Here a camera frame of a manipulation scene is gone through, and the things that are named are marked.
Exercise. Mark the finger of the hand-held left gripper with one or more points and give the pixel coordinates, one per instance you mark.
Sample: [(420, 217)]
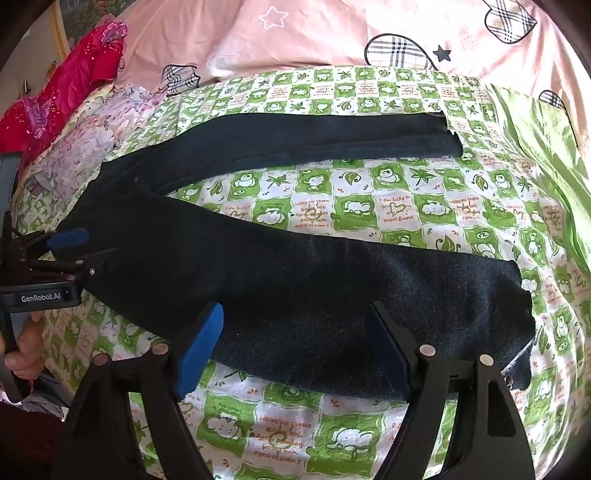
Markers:
[(92, 264), (69, 237)]

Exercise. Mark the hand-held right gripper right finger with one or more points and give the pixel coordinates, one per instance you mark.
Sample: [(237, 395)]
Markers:
[(388, 353)]

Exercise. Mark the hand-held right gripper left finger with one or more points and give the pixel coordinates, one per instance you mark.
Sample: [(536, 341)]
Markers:
[(199, 353)]

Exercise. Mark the black pants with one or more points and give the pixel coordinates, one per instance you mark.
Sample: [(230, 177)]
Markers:
[(277, 286)]

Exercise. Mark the person's left hand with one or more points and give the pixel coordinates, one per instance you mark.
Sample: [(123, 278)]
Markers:
[(30, 346)]

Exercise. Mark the lilac floral cloth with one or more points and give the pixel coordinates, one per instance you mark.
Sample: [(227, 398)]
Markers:
[(87, 138)]

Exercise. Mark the person's dark red clothing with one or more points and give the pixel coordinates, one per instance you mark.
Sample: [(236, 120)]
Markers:
[(27, 438)]

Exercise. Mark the green and white printed bedsheet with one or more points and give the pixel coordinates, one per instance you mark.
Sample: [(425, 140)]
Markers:
[(369, 203)]

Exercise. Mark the red sequined garment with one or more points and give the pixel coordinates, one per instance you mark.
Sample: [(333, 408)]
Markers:
[(69, 78)]

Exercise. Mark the green satin cloth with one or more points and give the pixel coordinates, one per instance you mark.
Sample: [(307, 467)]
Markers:
[(540, 138)]

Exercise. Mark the pink star pillow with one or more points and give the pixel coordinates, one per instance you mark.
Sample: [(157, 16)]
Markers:
[(295, 41)]

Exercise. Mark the pink plaid heart quilt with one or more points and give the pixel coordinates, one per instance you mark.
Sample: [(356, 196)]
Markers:
[(485, 50)]

